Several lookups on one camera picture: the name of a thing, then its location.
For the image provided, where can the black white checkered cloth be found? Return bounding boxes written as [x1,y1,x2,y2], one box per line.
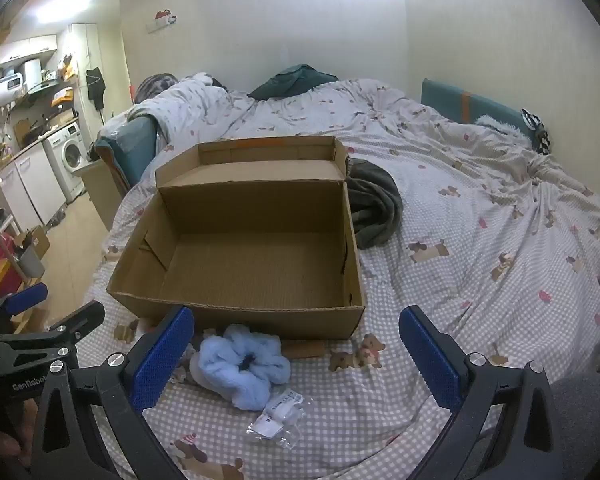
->
[520,107,552,153]

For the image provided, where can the white wall cabinet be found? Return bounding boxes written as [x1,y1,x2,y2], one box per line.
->
[0,34,58,65]

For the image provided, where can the teal footboard cushion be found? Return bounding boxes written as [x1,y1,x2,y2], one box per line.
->
[92,115,160,196]

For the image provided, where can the white washing machine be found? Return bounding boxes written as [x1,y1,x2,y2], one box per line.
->
[45,122,88,201]

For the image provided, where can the dark grey cloth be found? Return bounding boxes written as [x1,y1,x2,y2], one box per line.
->
[345,157,405,250]

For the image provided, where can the dark green pillow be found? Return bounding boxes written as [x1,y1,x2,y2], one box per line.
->
[247,64,341,101]

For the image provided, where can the white base cabinet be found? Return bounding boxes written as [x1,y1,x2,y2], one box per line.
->
[0,147,68,233]

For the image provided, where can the white water heater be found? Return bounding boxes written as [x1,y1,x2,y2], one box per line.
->
[22,58,43,92]

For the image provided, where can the white furry cloth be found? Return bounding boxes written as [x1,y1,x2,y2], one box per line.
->
[475,114,523,136]

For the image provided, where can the light blue bagged socks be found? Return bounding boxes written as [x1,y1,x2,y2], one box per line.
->
[189,324,291,411]

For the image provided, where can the teal headboard cushion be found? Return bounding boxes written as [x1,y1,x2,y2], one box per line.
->
[420,77,538,146]

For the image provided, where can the tall white cabinet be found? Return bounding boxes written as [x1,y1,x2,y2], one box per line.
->
[70,22,131,126]

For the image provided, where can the black hanging garment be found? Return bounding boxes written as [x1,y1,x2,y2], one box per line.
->
[86,66,106,111]

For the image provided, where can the wooden nightstand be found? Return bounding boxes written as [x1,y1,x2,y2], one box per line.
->
[72,160,126,231]

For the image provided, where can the white kitchen appliance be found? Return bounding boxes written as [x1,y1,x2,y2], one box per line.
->
[0,72,25,111]

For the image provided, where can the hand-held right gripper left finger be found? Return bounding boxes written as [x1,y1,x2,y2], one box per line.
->
[30,305,196,480]

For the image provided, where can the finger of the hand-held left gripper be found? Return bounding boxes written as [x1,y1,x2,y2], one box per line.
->
[0,301,106,361]
[0,282,49,342]

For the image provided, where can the small cardboard floor box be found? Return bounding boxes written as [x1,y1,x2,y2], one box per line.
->
[12,225,51,261]

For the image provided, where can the grey striped pillow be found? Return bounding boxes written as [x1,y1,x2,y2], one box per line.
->
[134,74,178,106]

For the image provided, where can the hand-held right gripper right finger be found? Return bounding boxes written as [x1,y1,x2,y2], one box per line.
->
[399,305,563,480]

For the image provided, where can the grey bin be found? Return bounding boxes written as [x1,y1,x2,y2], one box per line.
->
[17,245,46,281]

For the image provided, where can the bed with patterned quilt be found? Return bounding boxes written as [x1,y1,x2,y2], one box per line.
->
[87,75,600,480]

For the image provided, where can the clear plastic packet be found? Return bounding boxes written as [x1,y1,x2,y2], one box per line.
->
[252,392,305,448]

